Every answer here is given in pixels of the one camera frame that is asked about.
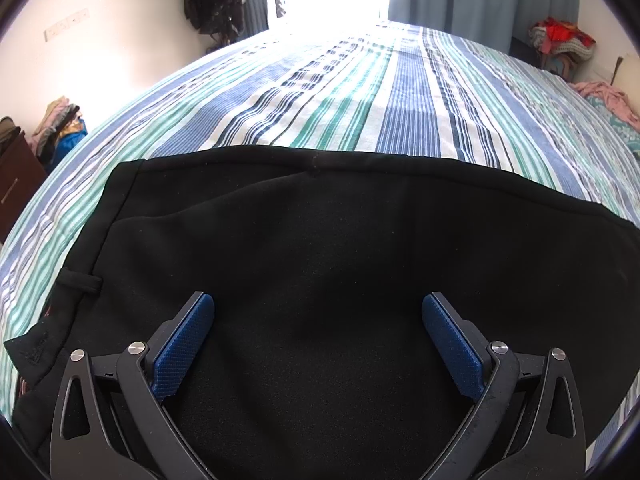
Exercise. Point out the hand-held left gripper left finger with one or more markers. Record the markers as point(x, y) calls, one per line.
point(182, 345)

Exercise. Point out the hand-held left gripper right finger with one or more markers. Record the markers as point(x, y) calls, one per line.
point(455, 345)

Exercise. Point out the black pants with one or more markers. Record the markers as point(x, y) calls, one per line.
point(320, 250)

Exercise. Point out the wooden cabinet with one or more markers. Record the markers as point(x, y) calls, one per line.
point(17, 175)

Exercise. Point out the clothes pile with blue bag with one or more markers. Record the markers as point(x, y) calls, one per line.
point(60, 130)

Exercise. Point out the striped bed sheet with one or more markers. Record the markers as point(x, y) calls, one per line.
point(350, 100)

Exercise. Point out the teal patterned pillow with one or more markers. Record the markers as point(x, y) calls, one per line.
point(631, 135)

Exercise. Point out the pink cloth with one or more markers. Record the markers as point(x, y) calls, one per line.
point(607, 97)

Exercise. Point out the colourful clothes pile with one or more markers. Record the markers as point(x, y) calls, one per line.
point(562, 35)

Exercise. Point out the hanging dark bags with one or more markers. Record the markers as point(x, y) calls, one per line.
point(215, 0)

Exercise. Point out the wall switch panel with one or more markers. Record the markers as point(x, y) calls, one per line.
point(66, 24)

